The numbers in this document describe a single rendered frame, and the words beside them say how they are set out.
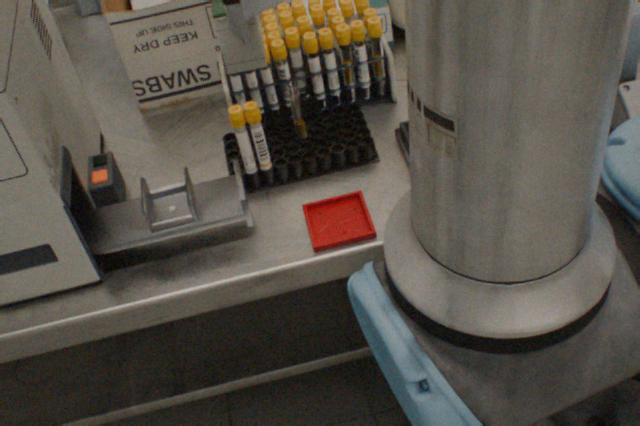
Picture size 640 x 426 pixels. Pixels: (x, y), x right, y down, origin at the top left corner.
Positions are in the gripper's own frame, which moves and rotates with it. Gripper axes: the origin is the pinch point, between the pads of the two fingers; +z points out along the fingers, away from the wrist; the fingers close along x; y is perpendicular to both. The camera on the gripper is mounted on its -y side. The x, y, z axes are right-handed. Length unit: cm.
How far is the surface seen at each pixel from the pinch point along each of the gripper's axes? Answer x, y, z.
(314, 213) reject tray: -6.2, 3.7, 22.0
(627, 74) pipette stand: 5.2, 43.0, 20.3
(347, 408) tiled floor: 24, 1, 110
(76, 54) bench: 37, -27, 22
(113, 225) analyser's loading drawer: -6.0, -17.7, 18.2
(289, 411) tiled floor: 26, -11, 110
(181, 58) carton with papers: 19.8, -9.5, 15.7
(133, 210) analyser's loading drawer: -4.2, -15.6, 18.2
